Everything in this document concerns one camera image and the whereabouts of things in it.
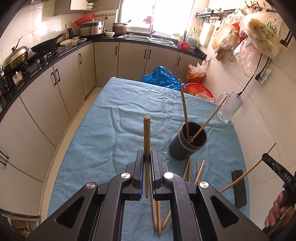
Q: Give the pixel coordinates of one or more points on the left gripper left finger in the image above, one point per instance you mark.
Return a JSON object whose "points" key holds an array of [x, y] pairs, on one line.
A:
{"points": [[95, 212]]}

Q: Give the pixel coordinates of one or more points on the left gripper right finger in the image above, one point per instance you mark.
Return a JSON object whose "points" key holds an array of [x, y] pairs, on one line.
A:
{"points": [[199, 212]]}

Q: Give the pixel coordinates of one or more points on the black utensil holder cup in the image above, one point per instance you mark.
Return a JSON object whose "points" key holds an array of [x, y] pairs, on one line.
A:
{"points": [[181, 147]]}

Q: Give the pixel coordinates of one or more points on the kitchen faucet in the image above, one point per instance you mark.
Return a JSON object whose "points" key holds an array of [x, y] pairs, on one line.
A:
{"points": [[149, 20]]}

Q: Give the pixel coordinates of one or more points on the person's right hand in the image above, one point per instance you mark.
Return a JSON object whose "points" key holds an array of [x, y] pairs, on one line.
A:
{"points": [[276, 212]]}

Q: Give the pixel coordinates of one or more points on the black smartphone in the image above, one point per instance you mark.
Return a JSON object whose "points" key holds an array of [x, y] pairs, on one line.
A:
{"points": [[239, 189]]}

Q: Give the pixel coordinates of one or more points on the clear glass beer mug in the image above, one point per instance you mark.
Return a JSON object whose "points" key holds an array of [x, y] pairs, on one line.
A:
{"points": [[230, 106]]}

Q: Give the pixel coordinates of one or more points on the red plastic basin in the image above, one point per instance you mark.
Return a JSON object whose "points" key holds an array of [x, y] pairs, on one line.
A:
{"points": [[199, 90]]}

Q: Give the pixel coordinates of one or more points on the orange plastic bag bin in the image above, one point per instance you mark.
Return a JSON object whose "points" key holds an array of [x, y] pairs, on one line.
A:
{"points": [[197, 74]]}

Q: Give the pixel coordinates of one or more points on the blue plastic bag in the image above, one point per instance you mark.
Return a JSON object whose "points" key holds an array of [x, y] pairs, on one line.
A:
{"points": [[163, 77]]}

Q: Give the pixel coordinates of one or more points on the hanging plastic bags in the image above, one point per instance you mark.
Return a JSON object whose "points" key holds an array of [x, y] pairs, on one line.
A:
{"points": [[245, 34]]}

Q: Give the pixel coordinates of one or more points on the red small basket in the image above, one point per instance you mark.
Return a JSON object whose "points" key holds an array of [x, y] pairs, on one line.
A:
{"points": [[183, 45]]}

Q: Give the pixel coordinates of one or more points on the black frying pan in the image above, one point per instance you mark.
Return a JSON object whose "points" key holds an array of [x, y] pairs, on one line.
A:
{"points": [[48, 44]]}

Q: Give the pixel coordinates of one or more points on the lidded steel wok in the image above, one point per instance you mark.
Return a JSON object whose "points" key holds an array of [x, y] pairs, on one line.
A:
{"points": [[16, 58]]}

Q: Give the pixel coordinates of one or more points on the silver rice cooker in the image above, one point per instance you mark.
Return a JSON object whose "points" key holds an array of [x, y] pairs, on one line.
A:
{"points": [[91, 28]]}

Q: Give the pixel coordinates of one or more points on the brown cooking pot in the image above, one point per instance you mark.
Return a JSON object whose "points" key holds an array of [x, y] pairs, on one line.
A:
{"points": [[120, 28]]}

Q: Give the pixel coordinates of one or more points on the black power cable plug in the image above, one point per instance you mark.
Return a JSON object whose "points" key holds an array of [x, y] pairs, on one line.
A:
{"points": [[255, 74]]}

